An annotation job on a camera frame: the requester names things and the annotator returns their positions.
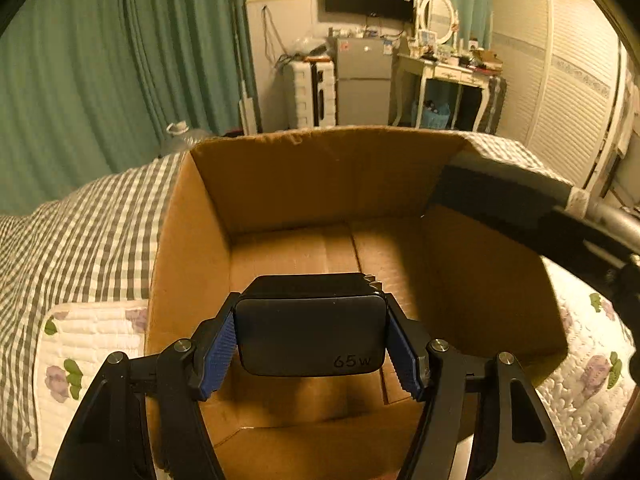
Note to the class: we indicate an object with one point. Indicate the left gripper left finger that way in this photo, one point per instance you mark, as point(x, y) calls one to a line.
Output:
point(109, 437)

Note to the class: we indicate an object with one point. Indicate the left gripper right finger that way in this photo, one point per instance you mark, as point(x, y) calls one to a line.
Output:
point(513, 437)

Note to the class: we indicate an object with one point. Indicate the black 65W charger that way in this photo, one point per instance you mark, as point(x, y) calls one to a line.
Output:
point(311, 325)

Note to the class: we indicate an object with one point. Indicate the floral white quilt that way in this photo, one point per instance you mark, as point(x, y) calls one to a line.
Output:
point(585, 396)

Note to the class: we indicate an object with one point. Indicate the grey checked bedsheet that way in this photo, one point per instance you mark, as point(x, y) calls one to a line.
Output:
point(97, 245)

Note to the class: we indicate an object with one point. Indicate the dark suitcase by table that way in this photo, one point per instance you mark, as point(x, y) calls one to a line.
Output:
point(492, 115)

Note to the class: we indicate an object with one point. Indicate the white louvered wardrobe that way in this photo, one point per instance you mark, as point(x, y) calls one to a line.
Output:
point(561, 63)

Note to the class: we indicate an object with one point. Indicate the blue laundry basket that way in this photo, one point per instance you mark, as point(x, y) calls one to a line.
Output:
point(434, 116)

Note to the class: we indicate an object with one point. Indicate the white dressing table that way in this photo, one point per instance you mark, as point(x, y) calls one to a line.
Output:
point(429, 70)

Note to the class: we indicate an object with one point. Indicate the clear water jug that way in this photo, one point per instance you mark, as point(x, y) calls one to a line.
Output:
point(179, 137)

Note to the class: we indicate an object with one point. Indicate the brown cardboard box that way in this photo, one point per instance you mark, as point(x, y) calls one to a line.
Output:
point(342, 200)

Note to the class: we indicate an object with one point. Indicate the oval vanity mirror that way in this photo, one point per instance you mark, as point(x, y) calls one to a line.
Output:
point(436, 20)

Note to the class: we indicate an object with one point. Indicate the silver mini fridge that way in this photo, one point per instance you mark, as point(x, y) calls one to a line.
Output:
point(363, 79)

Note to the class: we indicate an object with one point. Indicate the white suitcase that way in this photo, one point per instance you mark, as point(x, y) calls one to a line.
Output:
point(310, 94)

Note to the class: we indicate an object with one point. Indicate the teal window curtain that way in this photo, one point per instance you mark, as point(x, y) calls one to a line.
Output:
point(88, 87)

